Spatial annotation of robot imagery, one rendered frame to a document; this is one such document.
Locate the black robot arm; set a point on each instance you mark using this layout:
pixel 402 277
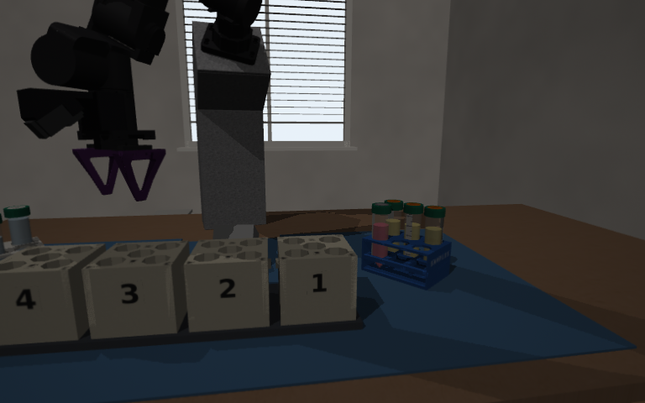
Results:
pixel 82 58

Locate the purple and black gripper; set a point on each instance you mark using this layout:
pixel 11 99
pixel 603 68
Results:
pixel 125 148

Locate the white box with done label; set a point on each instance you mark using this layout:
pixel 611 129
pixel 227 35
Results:
pixel 235 231

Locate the white tube rack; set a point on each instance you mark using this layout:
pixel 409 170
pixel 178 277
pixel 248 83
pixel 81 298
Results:
pixel 9 248

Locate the blue tube rack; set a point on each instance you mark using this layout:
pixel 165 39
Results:
pixel 394 266

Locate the blue bench mat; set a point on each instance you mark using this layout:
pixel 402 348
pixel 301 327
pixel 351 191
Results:
pixel 480 314

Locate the test tube with pink liquid and green cap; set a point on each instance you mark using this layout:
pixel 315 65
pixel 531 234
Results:
pixel 380 227

